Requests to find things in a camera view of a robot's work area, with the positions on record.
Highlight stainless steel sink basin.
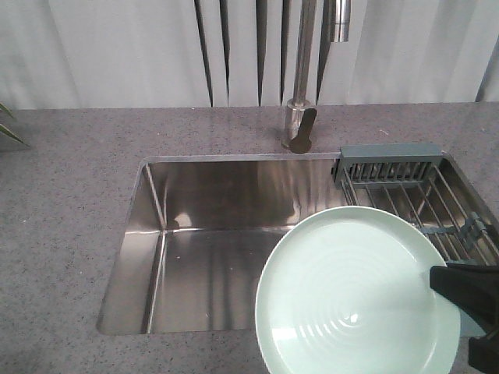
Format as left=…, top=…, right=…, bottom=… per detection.
left=97, top=151, right=348, bottom=335

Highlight green striped potted plant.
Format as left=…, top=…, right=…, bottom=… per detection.
left=0, top=102, right=30, bottom=148

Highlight chrome kitchen faucet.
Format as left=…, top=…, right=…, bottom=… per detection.
left=281, top=1, right=352, bottom=154

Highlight grey dish drying rack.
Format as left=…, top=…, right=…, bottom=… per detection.
left=331, top=143, right=498, bottom=266

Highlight mint green round plate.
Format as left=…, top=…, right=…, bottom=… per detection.
left=255, top=206, right=461, bottom=373

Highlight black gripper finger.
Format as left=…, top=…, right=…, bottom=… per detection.
left=468, top=319, right=498, bottom=372
left=430, top=263, right=498, bottom=331

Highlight white pleated curtain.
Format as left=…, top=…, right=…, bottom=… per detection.
left=1, top=1, right=498, bottom=109

